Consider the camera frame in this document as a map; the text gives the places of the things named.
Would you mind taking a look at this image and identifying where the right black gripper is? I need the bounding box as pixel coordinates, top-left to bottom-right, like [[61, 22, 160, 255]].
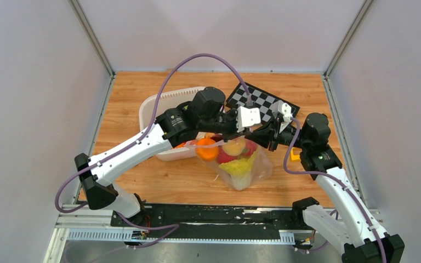
[[248, 116, 310, 151]]

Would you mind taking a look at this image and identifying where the yellow peach fruit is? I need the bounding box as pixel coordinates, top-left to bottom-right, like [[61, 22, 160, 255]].
[[222, 138, 246, 156]]

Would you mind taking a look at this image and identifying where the orange fruit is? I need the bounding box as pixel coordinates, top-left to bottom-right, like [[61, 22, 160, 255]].
[[195, 138, 219, 162]]

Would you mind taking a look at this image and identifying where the clear zip top bag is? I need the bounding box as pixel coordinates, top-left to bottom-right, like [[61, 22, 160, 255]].
[[184, 133, 273, 191]]

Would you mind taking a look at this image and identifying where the yellow napa cabbage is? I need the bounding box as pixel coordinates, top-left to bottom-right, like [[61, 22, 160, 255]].
[[218, 152, 257, 191]]

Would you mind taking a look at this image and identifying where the white plastic basket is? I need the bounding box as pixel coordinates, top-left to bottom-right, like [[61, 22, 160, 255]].
[[138, 86, 204, 162]]

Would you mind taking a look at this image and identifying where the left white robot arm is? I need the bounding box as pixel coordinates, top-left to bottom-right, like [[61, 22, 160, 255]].
[[74, 87, 248, 226]]

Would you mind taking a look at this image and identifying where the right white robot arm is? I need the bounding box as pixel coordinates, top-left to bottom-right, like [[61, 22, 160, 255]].
[[246, 113, 405, 262]]

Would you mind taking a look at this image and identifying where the yellow plastic triangle piece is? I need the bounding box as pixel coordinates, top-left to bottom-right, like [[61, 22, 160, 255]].
[[289, 147, 301, 162]]

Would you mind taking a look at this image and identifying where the black white checkerboard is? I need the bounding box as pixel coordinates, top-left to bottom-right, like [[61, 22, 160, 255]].
[[225, 82, 300, 124]]

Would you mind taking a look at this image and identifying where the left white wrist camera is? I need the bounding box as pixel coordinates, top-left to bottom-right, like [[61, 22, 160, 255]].
[[236, 106, 261, 132]]

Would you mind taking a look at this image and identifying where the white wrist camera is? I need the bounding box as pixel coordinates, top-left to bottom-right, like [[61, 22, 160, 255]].
[[270, 100, 293, 134], [236, 106, 261, 132]]

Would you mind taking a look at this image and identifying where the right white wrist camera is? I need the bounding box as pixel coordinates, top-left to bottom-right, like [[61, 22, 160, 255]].
[[270, 100, 293, 134]]

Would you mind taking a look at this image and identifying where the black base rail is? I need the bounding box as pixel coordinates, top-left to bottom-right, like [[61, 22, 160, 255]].
[[52, 203, 389, 251]]

